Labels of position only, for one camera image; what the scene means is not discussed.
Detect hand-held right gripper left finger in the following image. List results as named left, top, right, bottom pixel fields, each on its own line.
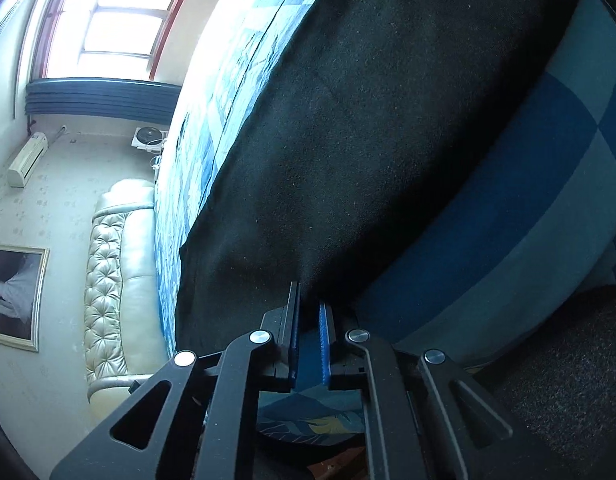
left=49, top=281, right=302, bottom=480

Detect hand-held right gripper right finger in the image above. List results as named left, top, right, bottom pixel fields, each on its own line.
left=318, top=301, right=564, bottom=480

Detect black pants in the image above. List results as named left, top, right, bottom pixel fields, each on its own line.
left=174, top=0, right=586, bottom=356

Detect cream tufted headboard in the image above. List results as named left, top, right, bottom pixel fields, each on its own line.
left=83, top=178, right=170, bottom=407

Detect blue patterned bed sheet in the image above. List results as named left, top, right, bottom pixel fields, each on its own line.
left=153, top=0, right=616, bottom=453

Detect dark speckled cloth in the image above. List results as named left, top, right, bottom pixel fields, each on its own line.
left=468, top=285, right=616, bottom=480

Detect dark blue curtain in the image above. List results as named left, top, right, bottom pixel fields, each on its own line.
left=25, top=76, right=185, bottom=124

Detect gold framed wall picture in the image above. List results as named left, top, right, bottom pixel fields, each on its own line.
left=0, top=242, right=51, bottom=352

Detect white wall air conditioner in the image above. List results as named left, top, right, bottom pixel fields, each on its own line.
left=7, top=132, right=49, bottom=188

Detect window with brown frame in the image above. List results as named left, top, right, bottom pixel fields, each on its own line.
left=42, top=0, right=205, bottom=82

